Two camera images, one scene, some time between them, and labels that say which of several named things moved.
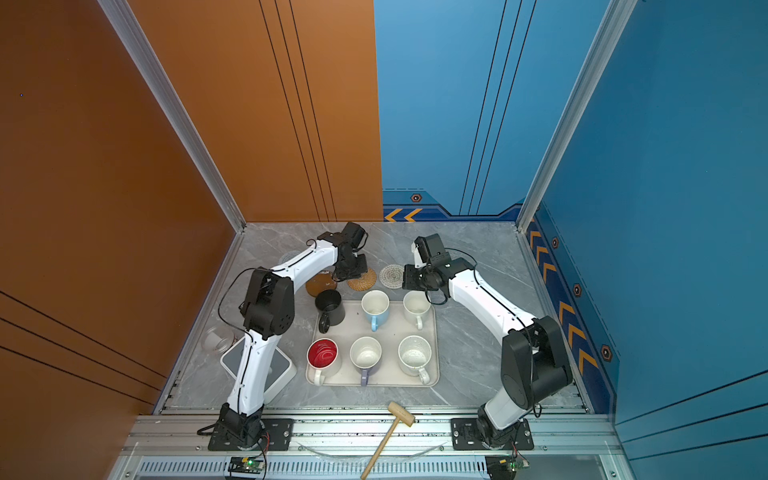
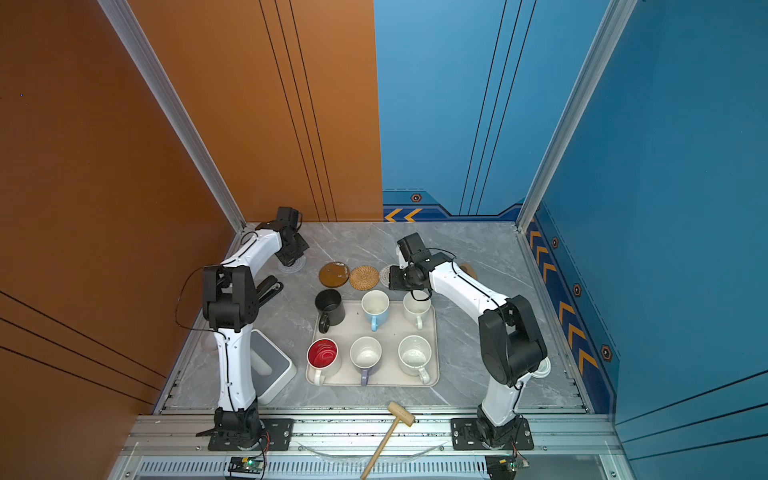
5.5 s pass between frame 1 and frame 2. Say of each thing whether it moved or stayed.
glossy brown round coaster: moved
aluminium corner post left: stayed
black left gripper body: moved
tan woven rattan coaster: stayed
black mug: stayed
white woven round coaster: stayed
